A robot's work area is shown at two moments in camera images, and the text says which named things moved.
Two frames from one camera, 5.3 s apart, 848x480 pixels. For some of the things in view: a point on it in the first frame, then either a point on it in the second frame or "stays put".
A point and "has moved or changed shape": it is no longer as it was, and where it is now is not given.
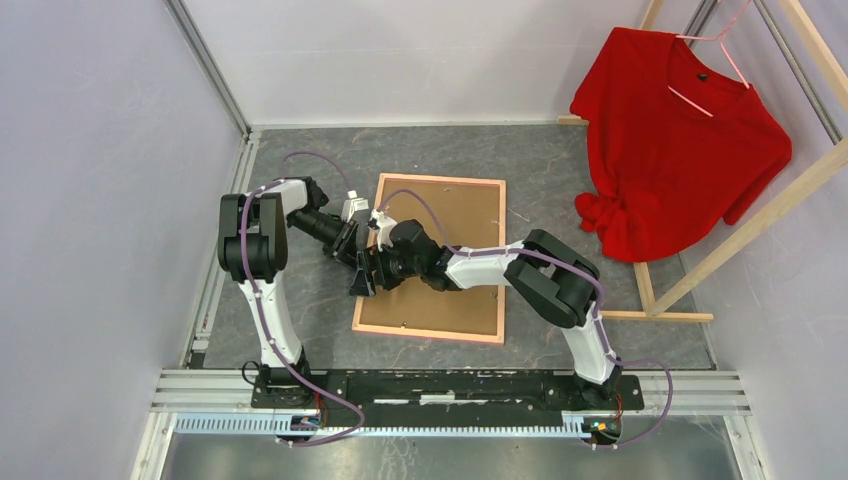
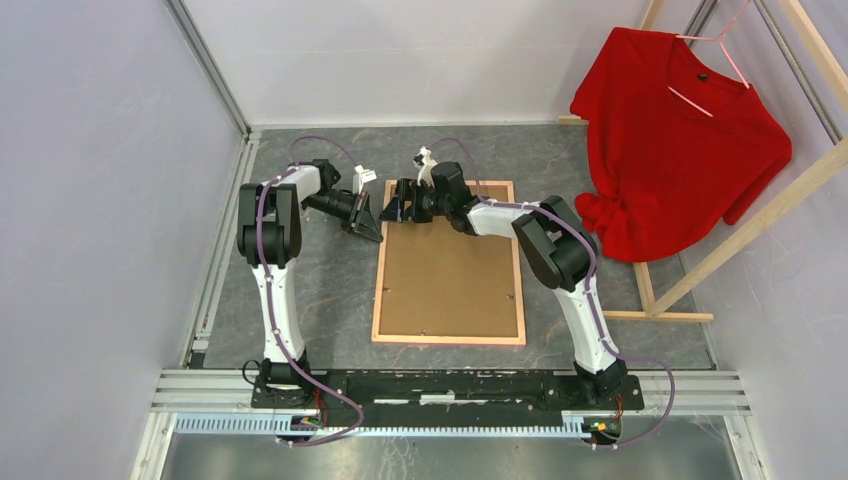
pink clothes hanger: (720, 39) stays put
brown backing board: (468, 216) has moved or changed shape
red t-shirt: (678, 143) stays put
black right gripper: (363, 283) to (395, 210)
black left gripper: (345, 245) to (364, 221)
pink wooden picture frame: (500, 338) has moved or changed shape
